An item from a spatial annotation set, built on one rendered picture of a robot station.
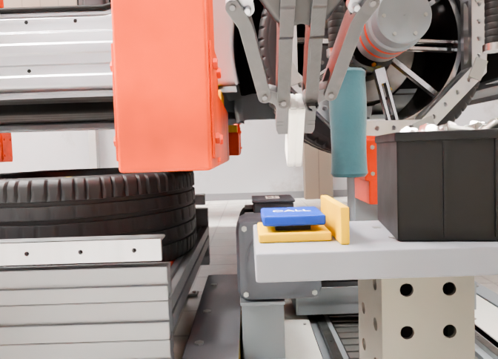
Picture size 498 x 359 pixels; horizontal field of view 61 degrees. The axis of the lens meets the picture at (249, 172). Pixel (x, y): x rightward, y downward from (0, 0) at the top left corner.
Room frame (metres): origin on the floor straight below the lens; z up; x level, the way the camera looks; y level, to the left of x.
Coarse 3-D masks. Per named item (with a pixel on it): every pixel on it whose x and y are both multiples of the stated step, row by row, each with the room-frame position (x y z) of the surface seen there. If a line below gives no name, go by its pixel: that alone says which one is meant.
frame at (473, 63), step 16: (464, 0) 1.18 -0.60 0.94; (480, 0) 1.14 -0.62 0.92; (464, 16) 1.18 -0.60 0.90; (480, 16) 1.14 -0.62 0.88; (464, 32) 1.18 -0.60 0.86; (480, 32) 1.14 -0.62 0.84; (464, 48) 1.18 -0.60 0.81; (480, 48) 1.14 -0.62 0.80; (464, 64) 1.18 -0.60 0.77; (480, 64) 1.14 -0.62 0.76; (464, 80) 1.14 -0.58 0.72; (448, 96) 1.14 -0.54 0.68; (320, 112) 1.14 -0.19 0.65; (432, 112) 1.14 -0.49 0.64; (368, 128) 1.14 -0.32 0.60; (384, 128) 1.14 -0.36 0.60; (400, 128) 1.14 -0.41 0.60; (416, 128) 1.14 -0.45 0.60
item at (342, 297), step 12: (324, 288) 1.16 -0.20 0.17; (336, 288) 1.16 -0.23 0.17; (348, 288) 1.16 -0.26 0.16; (300, 300) 1.16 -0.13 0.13; (312, 300) 1.16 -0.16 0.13; (324, 300) 1.16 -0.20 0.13; (336, 300) 1.16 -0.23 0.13; (348, 300) 1.16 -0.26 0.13; (300, 312) 1.16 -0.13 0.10; (312, 312) 1.16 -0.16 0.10; (324, 312) 1.16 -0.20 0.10; (336, 312) 1.16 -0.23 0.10; (348, 312) 1.16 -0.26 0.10
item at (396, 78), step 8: (400, 56) 1.35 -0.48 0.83; (408, 56) 1.35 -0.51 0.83; (408, 64) 1.35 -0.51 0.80; (392, 72) 1.35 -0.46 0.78; (400, 72) 1.35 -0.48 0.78; (368, 80) 1.35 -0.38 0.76; (392, 80) 1.35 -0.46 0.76; (400, 80) 1.35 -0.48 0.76; (368, 88) 1.35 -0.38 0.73; (384, 88) 1.35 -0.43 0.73; (392, 88) 1.35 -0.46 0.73; (368, 96) 1.35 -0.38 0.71; (376, 96) 1.35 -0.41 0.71
